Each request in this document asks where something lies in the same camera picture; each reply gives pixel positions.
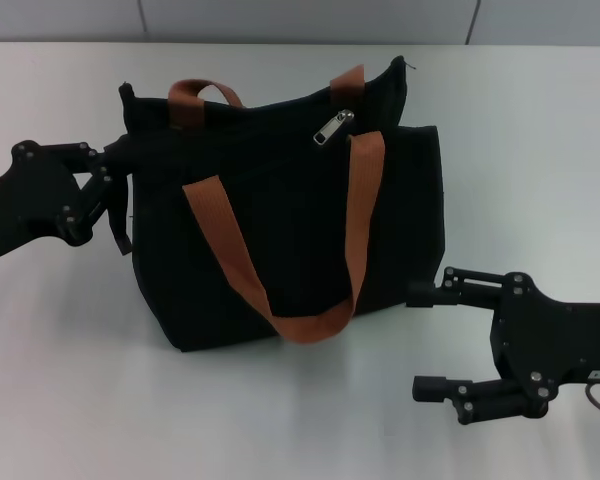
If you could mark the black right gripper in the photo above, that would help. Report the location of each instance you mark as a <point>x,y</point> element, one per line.
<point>555,340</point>

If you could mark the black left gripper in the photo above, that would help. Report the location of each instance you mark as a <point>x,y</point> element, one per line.
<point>25,200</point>

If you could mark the silver zipper pull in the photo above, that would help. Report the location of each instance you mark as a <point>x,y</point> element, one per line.
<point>332,129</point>

